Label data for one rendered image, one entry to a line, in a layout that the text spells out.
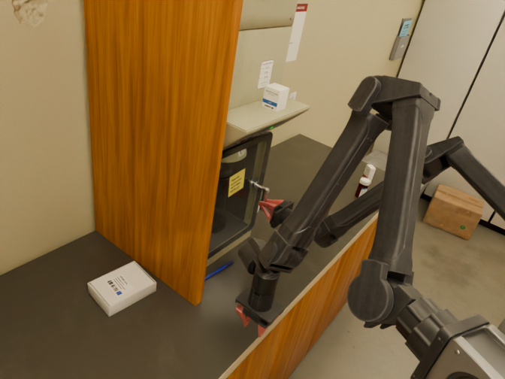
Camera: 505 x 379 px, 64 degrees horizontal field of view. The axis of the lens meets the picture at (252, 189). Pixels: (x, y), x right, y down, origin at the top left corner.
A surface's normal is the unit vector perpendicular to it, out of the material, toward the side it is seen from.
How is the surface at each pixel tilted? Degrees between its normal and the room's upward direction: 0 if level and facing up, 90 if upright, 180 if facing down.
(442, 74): 90
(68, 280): 0
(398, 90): 66
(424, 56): 90
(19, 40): 90
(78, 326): 0
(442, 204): 88
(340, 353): 0
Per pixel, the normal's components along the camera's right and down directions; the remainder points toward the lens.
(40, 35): 0.79, 0.43
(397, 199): -0.71, -0.26
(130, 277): 0.16, -0.84
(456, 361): -0.90, 0.10
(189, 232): -0.59, 0.34
